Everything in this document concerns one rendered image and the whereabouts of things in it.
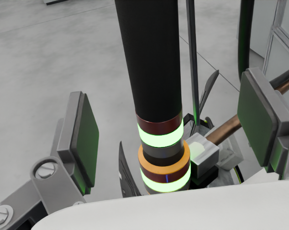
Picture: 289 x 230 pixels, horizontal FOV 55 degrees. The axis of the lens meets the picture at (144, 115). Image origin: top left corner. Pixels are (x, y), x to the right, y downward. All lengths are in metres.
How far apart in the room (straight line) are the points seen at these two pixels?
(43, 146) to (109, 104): 0.75
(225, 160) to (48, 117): 2.31
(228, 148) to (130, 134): 1.74
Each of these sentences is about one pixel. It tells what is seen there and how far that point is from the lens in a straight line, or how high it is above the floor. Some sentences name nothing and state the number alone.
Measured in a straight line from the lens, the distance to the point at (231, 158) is 0.79.
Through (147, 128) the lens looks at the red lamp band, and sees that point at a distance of 0.19.
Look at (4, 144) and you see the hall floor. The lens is 2.87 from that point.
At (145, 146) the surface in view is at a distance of 0.21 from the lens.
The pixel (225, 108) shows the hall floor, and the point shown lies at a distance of 2.65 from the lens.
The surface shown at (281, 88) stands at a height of 1.54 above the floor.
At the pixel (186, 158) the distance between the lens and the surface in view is 0.23.
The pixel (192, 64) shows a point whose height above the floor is 1.66.
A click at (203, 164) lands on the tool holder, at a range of 0.26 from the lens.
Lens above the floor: 1.75
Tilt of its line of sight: 42 degrees down
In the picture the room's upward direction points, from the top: 9 degrees counter-clockwise
